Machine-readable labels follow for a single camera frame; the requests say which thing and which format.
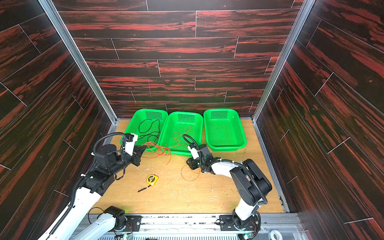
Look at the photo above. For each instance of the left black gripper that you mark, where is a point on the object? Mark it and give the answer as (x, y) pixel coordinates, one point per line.
(136, 157)

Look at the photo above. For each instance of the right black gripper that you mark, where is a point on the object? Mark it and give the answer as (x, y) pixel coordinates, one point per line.
(193, 163)

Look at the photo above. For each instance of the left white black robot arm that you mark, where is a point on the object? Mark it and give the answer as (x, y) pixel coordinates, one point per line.
(112, 154)

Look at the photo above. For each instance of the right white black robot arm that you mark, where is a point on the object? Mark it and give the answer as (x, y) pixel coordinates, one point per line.
(251, 183)

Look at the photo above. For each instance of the left green plastic basket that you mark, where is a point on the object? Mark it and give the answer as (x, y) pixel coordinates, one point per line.
(148, 124)

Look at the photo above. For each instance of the green plastic basket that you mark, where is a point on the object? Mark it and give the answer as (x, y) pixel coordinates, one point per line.
(148, 124)
(224, 130)
(178, 124)

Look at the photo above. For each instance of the yellow tape measure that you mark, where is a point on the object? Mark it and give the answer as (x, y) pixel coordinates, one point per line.
(150, 180)

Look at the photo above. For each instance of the middle green plastic basket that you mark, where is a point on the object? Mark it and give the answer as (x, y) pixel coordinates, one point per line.
(178, 124)

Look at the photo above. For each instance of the right green plastic basket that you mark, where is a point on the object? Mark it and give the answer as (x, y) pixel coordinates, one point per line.
(224, 130)

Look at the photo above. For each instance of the white tape roll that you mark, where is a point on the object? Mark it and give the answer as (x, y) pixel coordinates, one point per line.
(275, 235)

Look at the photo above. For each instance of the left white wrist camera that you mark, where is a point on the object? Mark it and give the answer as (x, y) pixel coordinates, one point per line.
(130, 143)

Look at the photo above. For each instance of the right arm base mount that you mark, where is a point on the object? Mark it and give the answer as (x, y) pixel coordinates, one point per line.
(231, 223)

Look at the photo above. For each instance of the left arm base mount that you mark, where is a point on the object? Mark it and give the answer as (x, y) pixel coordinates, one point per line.
(128, 223)

